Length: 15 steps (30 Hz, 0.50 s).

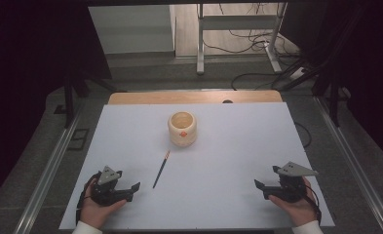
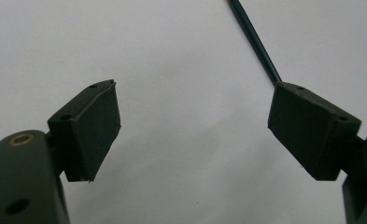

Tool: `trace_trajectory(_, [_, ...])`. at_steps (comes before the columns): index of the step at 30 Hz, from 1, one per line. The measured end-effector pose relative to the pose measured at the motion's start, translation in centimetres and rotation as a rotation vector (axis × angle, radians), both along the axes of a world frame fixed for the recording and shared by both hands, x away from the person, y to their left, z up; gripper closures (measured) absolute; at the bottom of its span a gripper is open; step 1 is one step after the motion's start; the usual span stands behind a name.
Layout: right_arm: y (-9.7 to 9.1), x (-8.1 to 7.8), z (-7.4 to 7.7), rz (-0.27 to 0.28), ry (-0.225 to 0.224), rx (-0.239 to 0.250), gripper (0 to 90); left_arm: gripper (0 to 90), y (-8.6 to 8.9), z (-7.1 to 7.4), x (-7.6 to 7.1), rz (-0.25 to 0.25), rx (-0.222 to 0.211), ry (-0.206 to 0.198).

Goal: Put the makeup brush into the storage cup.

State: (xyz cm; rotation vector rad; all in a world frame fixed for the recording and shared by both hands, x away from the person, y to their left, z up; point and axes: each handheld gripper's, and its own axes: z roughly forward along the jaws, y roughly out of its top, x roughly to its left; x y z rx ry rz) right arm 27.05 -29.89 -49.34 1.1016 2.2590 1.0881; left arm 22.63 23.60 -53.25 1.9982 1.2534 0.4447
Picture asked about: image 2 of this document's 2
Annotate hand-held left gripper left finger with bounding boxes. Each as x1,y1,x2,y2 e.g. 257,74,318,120
47,78,122,183

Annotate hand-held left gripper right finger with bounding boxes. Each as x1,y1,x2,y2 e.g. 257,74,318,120
267,81,362,182

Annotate dark pencil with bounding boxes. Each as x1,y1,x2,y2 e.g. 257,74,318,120
227,0,283,86

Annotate white table cover sheet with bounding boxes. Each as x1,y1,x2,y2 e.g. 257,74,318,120
0,0,367,224

